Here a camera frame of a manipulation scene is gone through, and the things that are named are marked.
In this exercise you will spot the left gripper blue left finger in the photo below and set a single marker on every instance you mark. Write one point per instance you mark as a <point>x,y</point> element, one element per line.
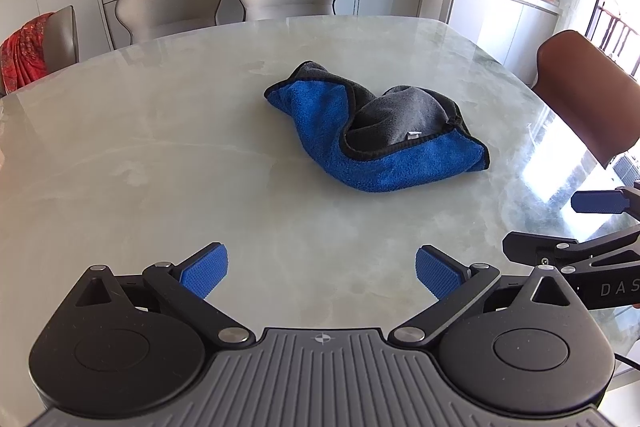
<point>182,289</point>

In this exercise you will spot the brown leather chair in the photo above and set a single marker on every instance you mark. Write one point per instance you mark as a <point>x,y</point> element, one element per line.
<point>590,93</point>

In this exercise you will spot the chair with red cloth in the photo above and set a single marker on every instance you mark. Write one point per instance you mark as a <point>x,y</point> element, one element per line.
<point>42,46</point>

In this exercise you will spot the beige chair left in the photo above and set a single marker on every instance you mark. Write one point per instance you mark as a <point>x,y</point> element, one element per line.
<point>146,20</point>

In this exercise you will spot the blue and grey towel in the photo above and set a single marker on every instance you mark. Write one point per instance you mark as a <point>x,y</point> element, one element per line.
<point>405,137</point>

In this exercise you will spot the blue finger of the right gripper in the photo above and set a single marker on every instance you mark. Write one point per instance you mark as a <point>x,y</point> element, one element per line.
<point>614,202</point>
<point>608,252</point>

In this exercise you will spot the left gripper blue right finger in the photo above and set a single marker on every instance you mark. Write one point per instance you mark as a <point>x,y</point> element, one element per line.
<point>460,291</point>

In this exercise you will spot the white side counter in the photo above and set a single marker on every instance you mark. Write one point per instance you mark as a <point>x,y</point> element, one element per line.
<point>530,23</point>

